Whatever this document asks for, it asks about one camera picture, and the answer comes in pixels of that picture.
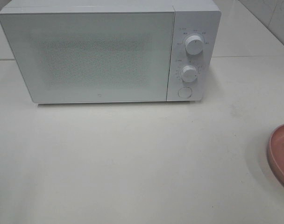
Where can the upper white dial knob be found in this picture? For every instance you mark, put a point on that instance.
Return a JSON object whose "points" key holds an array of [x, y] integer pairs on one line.
{"points": [[194, 44]]}

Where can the white microwave oven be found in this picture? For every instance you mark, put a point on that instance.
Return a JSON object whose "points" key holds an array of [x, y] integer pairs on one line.
{"points": [[190, 17]]}

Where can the lower white dial knob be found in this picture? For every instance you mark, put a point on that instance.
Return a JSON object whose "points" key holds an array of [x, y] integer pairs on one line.
{"points": [[189, 73]]}

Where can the pink round plate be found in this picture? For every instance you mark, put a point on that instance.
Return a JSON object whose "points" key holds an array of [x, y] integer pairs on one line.
{"points": [[275, 153]]}

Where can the white dial knob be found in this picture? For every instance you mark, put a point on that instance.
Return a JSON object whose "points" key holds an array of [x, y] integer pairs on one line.
{"points": [[189, 73], [194, 44]]}

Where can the white microwave door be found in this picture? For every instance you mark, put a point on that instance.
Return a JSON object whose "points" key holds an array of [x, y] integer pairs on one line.
{"points": [[85, 58]]}

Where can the round white door button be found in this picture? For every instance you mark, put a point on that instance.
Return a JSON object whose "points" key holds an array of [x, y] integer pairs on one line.
{"points": [[185, 92]]}

